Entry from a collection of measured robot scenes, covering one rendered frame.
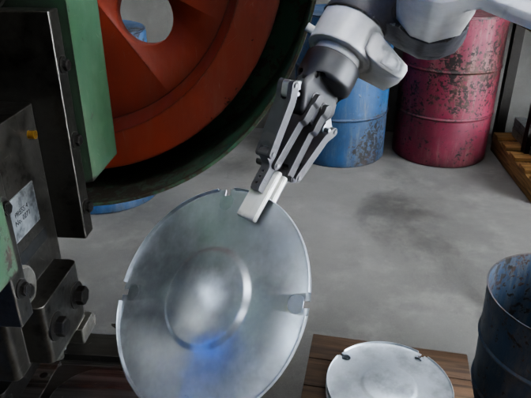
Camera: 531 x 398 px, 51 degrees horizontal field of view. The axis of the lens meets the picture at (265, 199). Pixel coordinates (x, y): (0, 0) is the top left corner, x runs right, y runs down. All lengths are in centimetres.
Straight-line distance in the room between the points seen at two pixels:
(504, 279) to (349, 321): 64
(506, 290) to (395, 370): 55
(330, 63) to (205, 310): 34
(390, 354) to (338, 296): 85
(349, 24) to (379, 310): 164
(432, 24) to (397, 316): 164
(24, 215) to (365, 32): 46
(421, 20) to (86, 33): 40
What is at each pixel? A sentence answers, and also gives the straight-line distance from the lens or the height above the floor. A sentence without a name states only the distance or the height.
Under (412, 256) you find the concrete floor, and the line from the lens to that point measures 260.
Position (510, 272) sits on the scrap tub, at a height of 42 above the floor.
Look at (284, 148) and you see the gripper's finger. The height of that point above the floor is 110.
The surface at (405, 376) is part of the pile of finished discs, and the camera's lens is 142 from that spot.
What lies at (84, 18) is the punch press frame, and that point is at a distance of 72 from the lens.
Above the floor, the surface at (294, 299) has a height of 98.
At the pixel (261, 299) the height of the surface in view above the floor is 96.
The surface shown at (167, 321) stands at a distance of 73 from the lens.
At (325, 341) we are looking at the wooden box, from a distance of 154.
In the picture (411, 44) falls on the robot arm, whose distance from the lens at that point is 76.
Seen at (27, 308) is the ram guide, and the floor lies 100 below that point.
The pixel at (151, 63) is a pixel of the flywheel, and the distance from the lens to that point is 94.
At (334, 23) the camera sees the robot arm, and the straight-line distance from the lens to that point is 73.
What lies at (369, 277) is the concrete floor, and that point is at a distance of 242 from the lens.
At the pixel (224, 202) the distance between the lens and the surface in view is 73.
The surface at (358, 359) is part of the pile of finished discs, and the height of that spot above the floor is 39.
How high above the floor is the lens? 136
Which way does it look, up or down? 27 degrees down
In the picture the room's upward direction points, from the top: straight up
